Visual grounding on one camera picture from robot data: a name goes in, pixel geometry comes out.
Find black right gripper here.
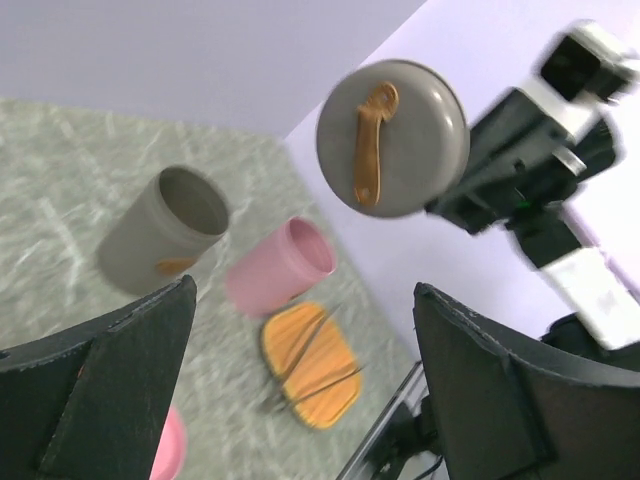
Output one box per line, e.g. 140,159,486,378
424,88,573,235

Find pink round lid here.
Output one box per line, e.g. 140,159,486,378
150,406,188,480

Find aluminium front rail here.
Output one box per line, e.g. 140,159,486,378
336,362,428,480

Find metal serving tongs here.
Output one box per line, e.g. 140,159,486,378
259,302,369,414

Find woven bamboo tray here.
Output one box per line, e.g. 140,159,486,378
259,300,363,432

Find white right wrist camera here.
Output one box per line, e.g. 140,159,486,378
518,19,639,141

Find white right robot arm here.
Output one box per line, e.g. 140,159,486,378
424,88,639,358

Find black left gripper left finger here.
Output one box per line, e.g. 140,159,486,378
1,275,197,479

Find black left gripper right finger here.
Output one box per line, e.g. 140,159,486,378
413,283,639,479

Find pink cylindrical canister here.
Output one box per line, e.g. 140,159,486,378
226,217,337,317

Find grey round lid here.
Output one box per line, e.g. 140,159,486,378
316,59,470,218

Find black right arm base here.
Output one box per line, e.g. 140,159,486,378
392,411,443,479

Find grey cylindrical canister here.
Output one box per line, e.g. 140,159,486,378
97,165,231,296

